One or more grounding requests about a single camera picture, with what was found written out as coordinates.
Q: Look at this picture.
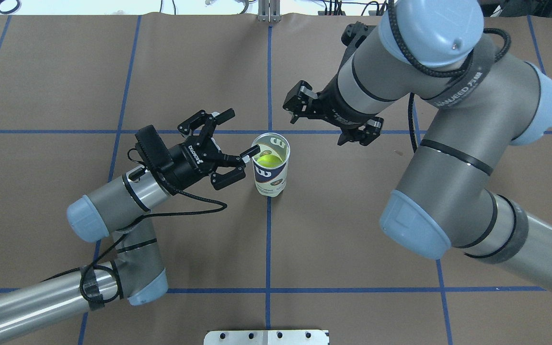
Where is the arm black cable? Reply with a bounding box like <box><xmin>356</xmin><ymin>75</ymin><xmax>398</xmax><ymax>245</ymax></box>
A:
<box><xmin>386</xmin><ymin>0</ymin><xmax>511</xmax><ymax>154</ymax></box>
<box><xmin>41</xmin><ymin>149</ymin><xmax>228</xmax><ymax>305</ymax></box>

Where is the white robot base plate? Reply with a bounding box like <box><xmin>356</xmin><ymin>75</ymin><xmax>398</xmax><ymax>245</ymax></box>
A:
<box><xmin>203</xmin><ymin>329</ymin><xmax>330</xmax><ymax>345</ymax></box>

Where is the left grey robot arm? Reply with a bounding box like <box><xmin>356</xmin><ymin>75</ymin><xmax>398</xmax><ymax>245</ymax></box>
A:
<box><xmin>0</xmin><ymin>105</ymin><xmax>265</xmax><ymax>330</ymax></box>

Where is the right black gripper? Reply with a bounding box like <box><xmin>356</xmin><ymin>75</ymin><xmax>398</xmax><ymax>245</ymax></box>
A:
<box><xmin>283</xmin><ymin>79</ymin><xmax>385</xmax><ymax>146</ymax></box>

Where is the aluminium frame post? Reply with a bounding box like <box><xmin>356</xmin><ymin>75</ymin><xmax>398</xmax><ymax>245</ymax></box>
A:
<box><xmin>257</xmin><ymin>0</ymin><xmax>282</xmax><ymax>23</ymax></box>

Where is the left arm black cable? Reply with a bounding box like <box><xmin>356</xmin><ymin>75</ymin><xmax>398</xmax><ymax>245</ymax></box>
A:
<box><xmin>41</xmin><ymin>149</ymin><xmax>228</xmax><ymax>305</ymax></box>

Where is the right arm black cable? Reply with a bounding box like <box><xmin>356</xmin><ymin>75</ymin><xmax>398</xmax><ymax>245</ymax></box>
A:
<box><xmin>386</xmin><ymin>0</ymin><xmax>511</xmax><ymax>154</ymax></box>

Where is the white blue tennis ball can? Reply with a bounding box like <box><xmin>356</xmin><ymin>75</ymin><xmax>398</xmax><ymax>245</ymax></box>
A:
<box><xmin>252</xmin><ymin>133</ymin><xmax>291</xmax><ymax>197</ymax></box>

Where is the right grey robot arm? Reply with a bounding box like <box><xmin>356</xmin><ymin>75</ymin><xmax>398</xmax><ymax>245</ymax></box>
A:
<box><xmin>283</xmin><ymin>0</ymin><xmax>552</xmax><ymax>293</ymax></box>

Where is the yellow tennis ball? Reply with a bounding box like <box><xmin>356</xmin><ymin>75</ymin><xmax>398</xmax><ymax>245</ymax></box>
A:
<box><xmin>255</xmin><ymin>151</ymin><xmax>283</xmax><ymax>169</ymax></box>

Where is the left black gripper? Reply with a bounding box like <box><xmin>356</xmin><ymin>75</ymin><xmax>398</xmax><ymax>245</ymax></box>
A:
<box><xmin>163</xmin><ymin>108</ymin><xmax>260</xmax><ymax>192</ymax></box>

